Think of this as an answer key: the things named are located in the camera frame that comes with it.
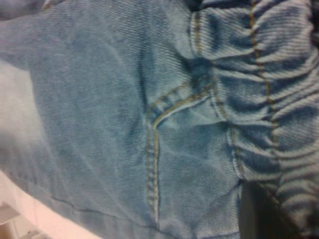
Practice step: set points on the blue denim shorts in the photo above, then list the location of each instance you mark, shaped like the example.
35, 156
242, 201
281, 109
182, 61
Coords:
99, 99

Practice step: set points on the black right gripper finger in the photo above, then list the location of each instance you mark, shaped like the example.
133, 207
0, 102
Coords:
259, 216

